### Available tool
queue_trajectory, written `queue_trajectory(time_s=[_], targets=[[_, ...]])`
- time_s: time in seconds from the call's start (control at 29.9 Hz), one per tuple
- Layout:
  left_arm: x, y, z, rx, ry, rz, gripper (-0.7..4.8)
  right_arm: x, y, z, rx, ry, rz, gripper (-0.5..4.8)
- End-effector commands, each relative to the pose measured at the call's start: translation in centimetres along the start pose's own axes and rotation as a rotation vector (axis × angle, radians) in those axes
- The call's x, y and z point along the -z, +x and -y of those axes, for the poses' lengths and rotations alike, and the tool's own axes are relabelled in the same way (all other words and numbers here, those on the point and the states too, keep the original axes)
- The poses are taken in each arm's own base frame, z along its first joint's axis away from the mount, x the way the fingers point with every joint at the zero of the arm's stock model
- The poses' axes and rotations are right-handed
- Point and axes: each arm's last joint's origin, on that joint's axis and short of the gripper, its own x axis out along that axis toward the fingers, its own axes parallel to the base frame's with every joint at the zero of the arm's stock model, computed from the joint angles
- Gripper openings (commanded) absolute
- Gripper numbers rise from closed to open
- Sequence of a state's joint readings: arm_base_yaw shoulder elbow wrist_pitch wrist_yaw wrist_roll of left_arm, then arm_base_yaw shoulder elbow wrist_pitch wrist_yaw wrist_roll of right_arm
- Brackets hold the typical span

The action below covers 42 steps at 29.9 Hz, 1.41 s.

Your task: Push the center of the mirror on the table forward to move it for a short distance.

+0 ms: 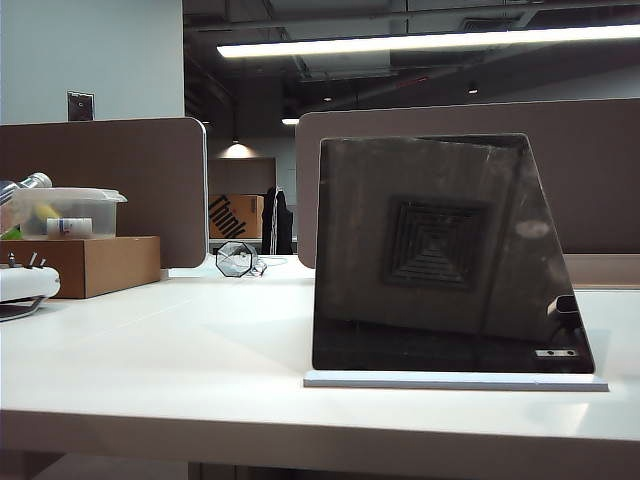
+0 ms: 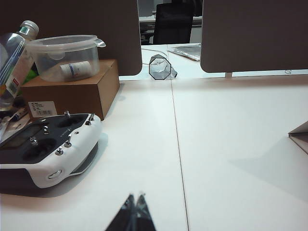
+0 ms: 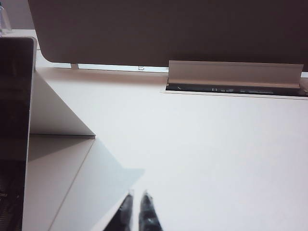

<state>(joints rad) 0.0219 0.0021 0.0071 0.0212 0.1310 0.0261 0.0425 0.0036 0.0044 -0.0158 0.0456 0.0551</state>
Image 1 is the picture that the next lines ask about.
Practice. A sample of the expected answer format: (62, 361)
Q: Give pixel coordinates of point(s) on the tabletop mirror with white base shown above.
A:
(430, 260)

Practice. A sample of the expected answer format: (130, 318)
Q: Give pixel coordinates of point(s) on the black jacket with white stripe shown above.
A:
(277, 225)

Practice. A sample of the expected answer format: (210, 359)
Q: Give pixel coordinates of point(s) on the octagonal black framed glass object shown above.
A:
(234, 258)

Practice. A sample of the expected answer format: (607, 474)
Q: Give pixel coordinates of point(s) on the orange Think cardboard box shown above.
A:
(235, 216)

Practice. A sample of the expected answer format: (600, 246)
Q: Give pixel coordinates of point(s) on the low brown partition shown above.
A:
(242, 175)

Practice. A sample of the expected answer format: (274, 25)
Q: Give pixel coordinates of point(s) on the pendant ceiling lamp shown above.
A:
(238, 150)

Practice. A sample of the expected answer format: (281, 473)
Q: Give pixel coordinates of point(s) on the brown cardboard box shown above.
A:
(100, 265)

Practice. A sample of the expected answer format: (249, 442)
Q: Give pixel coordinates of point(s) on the long ceiling light strip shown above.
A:
(425, 40)

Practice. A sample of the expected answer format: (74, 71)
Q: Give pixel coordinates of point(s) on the clear plastic storage container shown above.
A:
(75, 205)

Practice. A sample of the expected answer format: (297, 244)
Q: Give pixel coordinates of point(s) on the white medicine bottle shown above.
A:
(70, 226)

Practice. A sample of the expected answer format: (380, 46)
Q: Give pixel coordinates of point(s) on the yellow object in container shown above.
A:
(42, 210)

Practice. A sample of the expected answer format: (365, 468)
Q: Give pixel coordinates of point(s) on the wide brown desk divider panel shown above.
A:
(590, 165)

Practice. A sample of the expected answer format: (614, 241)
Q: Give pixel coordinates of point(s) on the white drone remote controller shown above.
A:
(25, 285)

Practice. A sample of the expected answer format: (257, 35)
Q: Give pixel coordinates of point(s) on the grey wall switch plate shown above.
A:
(80, 106)

